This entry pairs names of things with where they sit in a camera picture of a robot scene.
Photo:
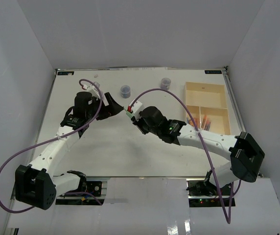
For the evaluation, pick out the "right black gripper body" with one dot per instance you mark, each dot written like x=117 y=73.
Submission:
x=144 y=128

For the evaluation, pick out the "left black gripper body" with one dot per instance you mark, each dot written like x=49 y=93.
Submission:
x=91 y=113

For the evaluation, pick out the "green highlighter pen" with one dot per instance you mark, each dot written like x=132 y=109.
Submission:
x=129 y=114

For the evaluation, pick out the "clear clip jar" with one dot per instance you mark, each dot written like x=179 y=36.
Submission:
x=165 y=83
x=125 y=91

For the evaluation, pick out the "orange highlighter pen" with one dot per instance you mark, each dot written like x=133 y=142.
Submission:
x=204 y=122

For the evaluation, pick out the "pink highlighter pen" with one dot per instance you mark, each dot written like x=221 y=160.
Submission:
x=208 y=124

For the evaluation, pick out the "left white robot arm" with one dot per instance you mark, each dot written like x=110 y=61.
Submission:
x=36 y=184

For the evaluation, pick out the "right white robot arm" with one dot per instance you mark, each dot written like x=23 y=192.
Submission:
x=243 y=153

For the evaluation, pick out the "wooden compartment box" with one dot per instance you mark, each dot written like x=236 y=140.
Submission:
x=210 y=100

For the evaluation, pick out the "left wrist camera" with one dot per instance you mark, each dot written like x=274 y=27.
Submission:
x=93 y=90

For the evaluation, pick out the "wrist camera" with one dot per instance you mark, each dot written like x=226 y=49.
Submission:
x=93 y=90
x=135 y=109

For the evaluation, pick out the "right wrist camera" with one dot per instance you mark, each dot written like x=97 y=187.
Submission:
x=135 y=109

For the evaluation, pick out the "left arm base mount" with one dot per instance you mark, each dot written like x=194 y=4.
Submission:
x=86 y=189

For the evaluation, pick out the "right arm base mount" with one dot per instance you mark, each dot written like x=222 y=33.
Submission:
x=203 y=193

